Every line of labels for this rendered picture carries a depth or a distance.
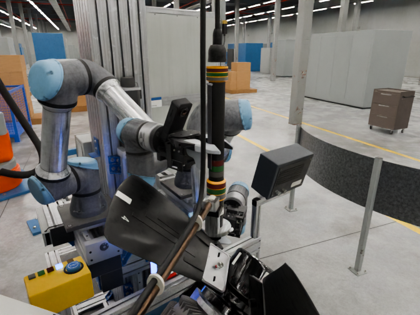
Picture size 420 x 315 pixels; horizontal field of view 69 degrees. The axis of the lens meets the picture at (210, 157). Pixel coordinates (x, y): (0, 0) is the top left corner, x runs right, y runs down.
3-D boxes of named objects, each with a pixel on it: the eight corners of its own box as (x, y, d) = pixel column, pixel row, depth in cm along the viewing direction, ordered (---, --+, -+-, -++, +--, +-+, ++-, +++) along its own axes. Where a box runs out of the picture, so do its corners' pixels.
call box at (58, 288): (36, 327, 83) (29, 297, 80) (29, 305, 91) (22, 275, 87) (95, 300, 93) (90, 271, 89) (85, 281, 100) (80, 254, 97)
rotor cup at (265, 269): (264, 343, 66) (297, 291, 69) (234, 327, 57) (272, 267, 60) (221, 302, 77) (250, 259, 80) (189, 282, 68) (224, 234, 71)
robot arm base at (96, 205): (67, 206, 134) (63, 185, 130) (102, 197, 141) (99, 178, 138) (74, 222, 122) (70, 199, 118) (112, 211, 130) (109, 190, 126)
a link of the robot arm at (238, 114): (197, 145, 161) (213, 92, 109) (225, 144, 163) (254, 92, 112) (200, 167, 157) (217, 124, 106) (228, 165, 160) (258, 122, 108)
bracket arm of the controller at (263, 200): (256, 207, 136) (256, 201, 135) (251, 204, 138) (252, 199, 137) (290, 192, 150) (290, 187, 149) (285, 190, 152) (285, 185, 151)
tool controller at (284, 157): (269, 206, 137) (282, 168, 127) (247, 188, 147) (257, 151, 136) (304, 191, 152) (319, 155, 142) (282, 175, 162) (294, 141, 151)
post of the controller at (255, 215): (254, 239, 141) (257, 200, 135) (250, 236, 144) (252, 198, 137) (259, 237, 143) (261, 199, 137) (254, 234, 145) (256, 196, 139)
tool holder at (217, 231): (224, 245, 66) (225, 204, 63) (194, 239, 68) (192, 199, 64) (234, 224, 74) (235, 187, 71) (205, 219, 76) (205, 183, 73)
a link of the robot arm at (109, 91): (92, 77, 114) (180, 169, 103) (66, 79, 105) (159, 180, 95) (102, 50, 108) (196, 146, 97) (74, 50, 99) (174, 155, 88)
